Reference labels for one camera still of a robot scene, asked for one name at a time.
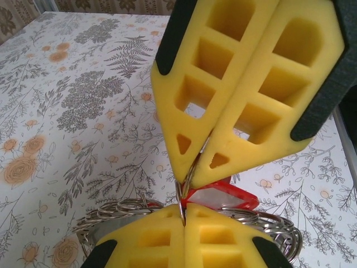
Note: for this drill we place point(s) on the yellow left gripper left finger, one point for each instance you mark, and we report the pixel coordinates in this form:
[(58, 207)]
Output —
[(145, 245)]

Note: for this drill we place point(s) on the aluminium corner post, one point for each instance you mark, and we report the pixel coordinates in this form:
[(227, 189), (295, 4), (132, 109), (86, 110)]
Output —
[(47, 5)]

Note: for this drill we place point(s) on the floral patterned table cover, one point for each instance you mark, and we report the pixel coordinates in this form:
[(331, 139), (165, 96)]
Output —
[(83, 111)]

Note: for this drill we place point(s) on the long aluminium mounting rail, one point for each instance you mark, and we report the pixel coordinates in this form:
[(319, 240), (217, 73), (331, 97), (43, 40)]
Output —
[(342, 134)]

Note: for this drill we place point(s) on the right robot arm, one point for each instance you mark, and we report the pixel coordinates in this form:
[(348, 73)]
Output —
[(352, 120)]

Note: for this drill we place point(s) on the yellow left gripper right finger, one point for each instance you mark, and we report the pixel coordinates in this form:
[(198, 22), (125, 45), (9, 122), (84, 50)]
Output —
[(223, 245)]

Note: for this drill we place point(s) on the small red key tag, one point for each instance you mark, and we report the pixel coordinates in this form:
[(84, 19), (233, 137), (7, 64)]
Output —
[(152, 204)]

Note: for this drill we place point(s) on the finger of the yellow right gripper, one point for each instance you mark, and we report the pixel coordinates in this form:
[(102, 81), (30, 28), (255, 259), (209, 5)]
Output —
[(167, 111), (265, 156)]

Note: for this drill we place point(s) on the key with bright red tag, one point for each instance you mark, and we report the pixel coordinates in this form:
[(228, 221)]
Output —
[(223, 198)]

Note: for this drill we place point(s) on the large silver keyring with rings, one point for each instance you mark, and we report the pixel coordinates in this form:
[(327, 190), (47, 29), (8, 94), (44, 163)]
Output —
[(120, 208)]

